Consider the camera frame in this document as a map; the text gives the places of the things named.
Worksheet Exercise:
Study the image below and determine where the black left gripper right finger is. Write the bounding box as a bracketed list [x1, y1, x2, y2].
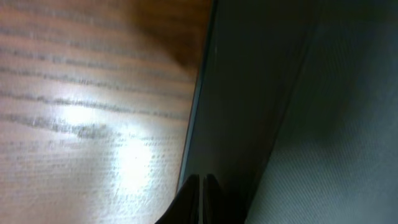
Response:
[201, 173, 246, 224]

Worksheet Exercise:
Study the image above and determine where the black gift box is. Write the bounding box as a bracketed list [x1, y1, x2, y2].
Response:
[180, 0, 397, 223]

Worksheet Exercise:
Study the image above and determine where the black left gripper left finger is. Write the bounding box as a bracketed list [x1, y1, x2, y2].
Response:
[155, 174, 200, 224]

